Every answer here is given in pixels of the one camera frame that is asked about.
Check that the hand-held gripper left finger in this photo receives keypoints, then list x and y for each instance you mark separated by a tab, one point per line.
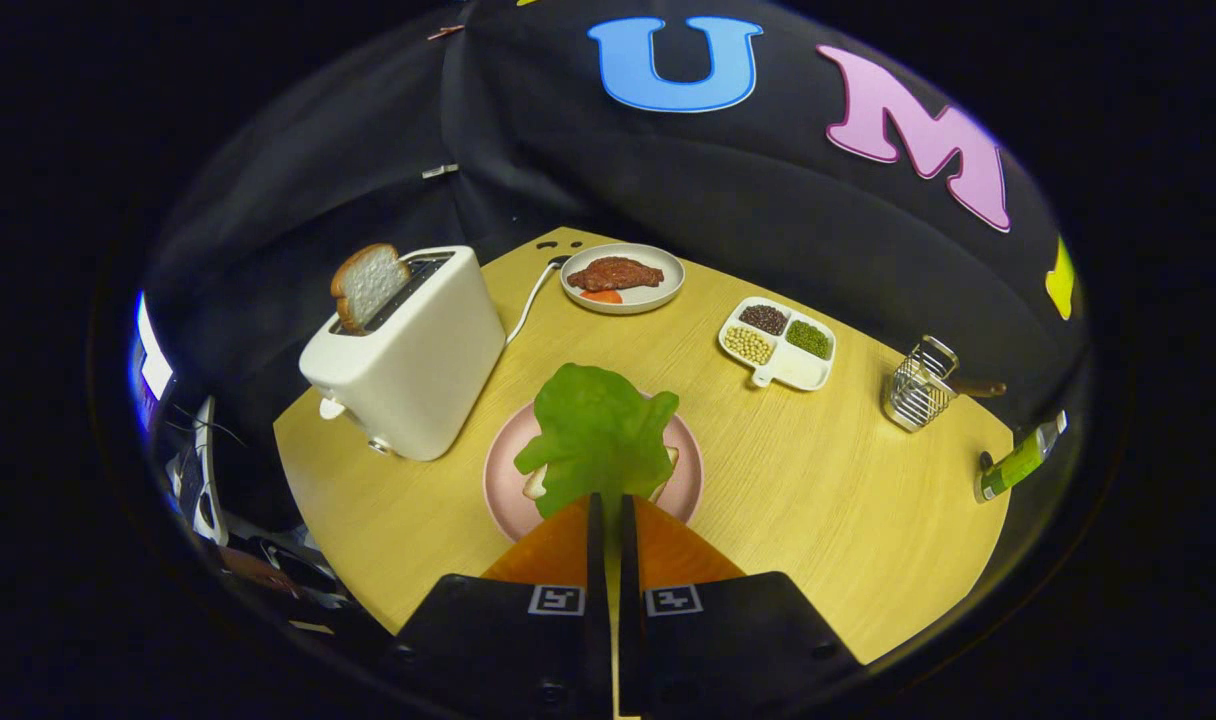
508	640

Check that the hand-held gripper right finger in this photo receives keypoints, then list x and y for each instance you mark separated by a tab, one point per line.
728	640

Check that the green lettuce leaf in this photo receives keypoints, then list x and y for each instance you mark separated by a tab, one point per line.
598	435

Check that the toasted bread slice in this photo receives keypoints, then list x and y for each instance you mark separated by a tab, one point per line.
370	283

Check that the pink plate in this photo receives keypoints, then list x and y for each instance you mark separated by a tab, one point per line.
508	500

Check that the white bread slice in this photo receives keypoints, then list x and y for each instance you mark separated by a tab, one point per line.
535	486

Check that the white divided dish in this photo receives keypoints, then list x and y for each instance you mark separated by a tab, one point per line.
790	370

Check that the white toaster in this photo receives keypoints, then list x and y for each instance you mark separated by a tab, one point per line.
418	370

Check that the green label bottle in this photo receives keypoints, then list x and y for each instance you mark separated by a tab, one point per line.
1018	462

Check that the orange tomato slice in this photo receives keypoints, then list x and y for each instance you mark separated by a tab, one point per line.
601	297

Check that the white round plate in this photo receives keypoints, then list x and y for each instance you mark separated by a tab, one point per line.
658	290

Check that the brown meat patty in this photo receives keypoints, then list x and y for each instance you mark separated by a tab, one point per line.
616	273

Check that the bright monitor screen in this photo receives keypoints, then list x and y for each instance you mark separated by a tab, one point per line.
151	360

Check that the black backdrop cloth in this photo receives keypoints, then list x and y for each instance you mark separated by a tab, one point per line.
668	170

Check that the white cloth clip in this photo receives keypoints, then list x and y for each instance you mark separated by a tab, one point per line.
440	171

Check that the orange cloth clip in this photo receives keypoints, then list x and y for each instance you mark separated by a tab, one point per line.
446	32

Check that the white frame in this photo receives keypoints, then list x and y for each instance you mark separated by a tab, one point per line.
206	480

